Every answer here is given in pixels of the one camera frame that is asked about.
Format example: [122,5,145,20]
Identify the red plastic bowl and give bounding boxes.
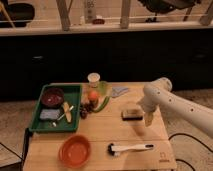
[58,134,91,169]

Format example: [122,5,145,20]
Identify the green chili pepper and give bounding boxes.
[93,96,110,113]

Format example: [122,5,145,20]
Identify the grey folded cloth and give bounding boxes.
[111,87,129,98]

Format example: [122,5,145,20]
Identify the white spoon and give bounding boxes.
[52,106,74,127]

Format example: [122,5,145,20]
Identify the grey sponge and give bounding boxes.
[40,109,60,120]

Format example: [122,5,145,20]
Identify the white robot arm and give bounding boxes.
[137,77,213,138]

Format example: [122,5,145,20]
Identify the dark purple grapes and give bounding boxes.
[80,103,94,119]

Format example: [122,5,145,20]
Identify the dark maroon bowl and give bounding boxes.
[41,87,64,108]

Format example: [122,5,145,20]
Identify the black chair at left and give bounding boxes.
[0,0,35,28]

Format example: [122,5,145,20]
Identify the black office chair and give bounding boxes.
[138,0,202,23]

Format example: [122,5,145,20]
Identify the orange fruit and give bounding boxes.
[88,90,99,102]

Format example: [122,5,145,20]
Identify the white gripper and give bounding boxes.
[132,96,157,126]

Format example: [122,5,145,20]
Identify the light green cup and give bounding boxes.
[98,81,108,95]

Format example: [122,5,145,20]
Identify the white and black brush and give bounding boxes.
[107,143,154,156]

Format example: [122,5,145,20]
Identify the black cable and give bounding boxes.
[168,132,213,171]

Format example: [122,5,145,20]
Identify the dark red small dish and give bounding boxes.
[92,19,105,25]

